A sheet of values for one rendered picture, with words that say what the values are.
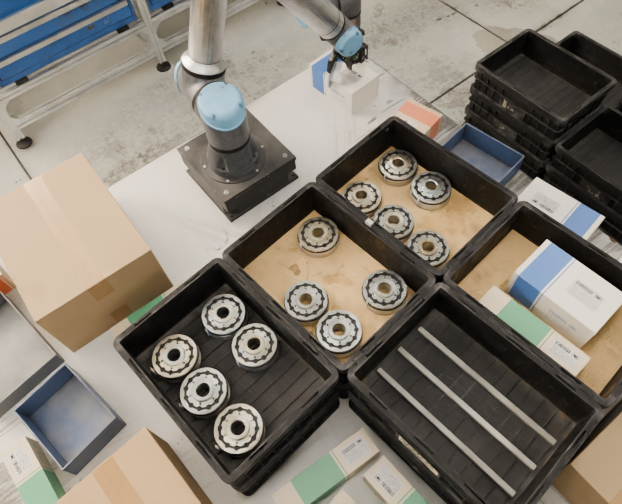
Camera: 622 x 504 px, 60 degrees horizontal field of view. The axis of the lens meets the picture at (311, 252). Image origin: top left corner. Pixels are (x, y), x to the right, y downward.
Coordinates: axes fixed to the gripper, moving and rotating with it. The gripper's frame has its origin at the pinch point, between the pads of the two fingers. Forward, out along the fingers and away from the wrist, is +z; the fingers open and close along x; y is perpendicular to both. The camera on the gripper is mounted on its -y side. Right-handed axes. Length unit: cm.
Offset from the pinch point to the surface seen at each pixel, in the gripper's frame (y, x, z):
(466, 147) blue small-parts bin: 44.7, 8.9, 5.9
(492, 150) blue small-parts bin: 52, 11, 4
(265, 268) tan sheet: 41, -66, -6
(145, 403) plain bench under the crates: 43, -107, 7
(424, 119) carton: 32.0, 2.9, -1.2
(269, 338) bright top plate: 57, -77, -10
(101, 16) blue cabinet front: -140, -25, 34
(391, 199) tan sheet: 48, -29, -7
